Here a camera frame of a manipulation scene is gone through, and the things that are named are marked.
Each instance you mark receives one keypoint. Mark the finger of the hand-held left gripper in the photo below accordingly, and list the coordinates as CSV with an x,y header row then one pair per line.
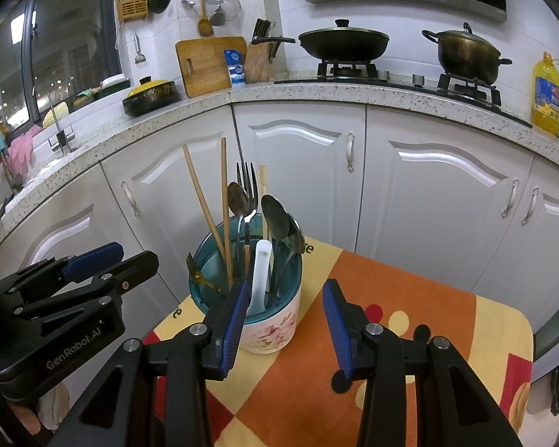
x,y
93,256
135,267

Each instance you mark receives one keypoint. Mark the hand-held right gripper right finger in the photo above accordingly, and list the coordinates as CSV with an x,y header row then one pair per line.
x,y
337,330

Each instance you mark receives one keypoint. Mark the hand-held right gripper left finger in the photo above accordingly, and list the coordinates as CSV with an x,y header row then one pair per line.
x,y
235,326

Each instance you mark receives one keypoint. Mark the gold metal fork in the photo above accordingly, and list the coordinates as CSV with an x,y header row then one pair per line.
x,y
200,279

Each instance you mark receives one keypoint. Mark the white plastic spoon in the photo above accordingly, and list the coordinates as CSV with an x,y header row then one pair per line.
x,y
261,270

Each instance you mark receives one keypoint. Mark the wooden chopstick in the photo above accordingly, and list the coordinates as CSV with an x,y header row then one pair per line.
x,y
263,186
224,195
203,195

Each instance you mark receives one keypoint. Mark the large metal spoon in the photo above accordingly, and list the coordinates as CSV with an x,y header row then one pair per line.
x,y
273,216

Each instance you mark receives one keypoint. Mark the silver metal fork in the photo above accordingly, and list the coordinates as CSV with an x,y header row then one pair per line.
x,y
247,181

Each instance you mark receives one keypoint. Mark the white cabinet door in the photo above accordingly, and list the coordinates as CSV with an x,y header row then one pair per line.
x,y
167,205
424,219
298,186
540,260
51,233

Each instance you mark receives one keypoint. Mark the orange yellow printed tablecloth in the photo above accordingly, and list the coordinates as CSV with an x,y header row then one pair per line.
x,y
298,382

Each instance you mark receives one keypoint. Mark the metal sink faucet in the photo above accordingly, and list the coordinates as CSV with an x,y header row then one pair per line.
x,y
61,137

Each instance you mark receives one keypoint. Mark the pink rubber gloves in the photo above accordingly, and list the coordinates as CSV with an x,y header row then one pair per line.
x,y
23,149

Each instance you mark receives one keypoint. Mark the yellow sponge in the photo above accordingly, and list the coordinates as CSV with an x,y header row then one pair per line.
x,y
56,114

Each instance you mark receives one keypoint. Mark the speckled stone countertop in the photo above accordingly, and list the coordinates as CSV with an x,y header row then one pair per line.
x,y
167,116

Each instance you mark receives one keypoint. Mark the black casserole yellow lid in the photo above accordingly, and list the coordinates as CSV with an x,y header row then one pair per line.
x,y
149,98

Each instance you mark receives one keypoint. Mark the white dish container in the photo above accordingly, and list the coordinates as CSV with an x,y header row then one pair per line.
x,y
114,84

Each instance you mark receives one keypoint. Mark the metal peeler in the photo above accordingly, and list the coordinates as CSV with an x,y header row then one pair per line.
x,y
140,56

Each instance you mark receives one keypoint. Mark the wooden cutting board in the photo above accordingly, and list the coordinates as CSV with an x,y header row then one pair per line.
x,y
205,67

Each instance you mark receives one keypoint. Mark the white framed glass door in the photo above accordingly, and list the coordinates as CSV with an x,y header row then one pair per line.
x,y
552,321

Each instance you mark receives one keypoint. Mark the blue white carton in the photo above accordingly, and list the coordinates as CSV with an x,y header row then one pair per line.
x,y
235,70

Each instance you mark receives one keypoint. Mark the kitchen window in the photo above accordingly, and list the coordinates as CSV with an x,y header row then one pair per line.
x,y
65,32

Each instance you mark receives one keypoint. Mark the wooden knife block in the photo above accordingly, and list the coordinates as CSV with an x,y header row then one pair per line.
x,y
256,63

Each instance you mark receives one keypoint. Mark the black gas stove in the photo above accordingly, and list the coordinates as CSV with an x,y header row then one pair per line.
x,y
400,86

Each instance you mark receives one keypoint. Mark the black wok with lid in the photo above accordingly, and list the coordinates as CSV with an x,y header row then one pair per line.
x,y
344,44

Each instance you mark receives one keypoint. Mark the dark cooking pot with lid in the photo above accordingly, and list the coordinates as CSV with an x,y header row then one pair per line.
x,y
468,56

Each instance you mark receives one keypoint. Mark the yellow cooking oil bottle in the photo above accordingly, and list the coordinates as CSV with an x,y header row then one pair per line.
x,y
547,98

